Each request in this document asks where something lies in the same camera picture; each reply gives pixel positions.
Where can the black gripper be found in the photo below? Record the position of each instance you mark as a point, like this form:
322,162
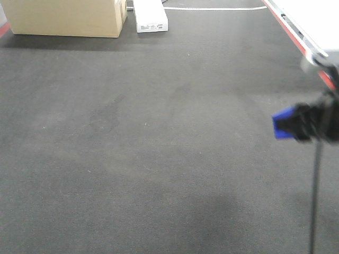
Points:
316,120

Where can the small blue plastic part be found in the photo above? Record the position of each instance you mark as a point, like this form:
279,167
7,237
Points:
284,123

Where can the white whiteboard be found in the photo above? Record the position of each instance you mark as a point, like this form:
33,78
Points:
317,21

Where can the long white flat box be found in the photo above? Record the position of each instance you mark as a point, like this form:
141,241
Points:
150,16

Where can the large open cardboard box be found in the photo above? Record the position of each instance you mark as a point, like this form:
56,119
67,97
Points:
99,19

